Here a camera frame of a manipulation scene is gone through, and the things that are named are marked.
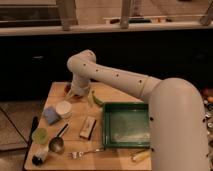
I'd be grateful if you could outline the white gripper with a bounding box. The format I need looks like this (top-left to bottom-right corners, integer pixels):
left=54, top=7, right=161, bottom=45
left=65, top=84, right=94, bottom=107

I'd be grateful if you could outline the wooden block eraser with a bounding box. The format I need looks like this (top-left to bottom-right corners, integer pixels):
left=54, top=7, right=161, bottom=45
left=79, top=116, right=96, bottom=140

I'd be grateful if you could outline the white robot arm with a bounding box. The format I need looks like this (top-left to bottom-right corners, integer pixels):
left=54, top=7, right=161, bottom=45
left=67, top=50, right=210, bottom=171

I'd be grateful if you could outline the dark bowl with orange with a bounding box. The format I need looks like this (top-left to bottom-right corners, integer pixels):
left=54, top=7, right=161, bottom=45
left=64, top=83, right=82, bottom=97

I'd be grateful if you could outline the green pea pod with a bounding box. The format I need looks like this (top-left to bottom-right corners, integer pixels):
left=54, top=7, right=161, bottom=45
left=92, top=91, right=104, bottom=107

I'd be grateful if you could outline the white round container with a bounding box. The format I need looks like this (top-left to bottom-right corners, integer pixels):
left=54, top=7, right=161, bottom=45
left=55, top=101, right=72, bottom=118

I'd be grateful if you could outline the blue sponge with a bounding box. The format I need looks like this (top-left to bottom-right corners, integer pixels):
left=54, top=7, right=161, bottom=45
left=43, top=106, right=60, bottom=125

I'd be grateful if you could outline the wooden table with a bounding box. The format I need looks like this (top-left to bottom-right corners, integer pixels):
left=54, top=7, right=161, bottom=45
left=23, top=81, right=157, bottom=171

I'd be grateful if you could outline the black stand beside table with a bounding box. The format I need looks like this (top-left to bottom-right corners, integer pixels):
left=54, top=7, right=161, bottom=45
left=22, top=116, right=39, bottom=171

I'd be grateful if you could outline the green plastic tray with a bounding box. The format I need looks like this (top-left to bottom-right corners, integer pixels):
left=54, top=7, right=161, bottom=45
left=102, top=102, right=150, bottom=149

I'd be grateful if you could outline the metal measuring cup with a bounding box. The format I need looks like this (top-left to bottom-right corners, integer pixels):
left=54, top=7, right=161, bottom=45
left=49, top=124, right=69, bottom=154

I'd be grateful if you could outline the silver fork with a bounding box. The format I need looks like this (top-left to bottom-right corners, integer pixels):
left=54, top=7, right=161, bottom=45
left=68, top=148, right=105, bottom=159

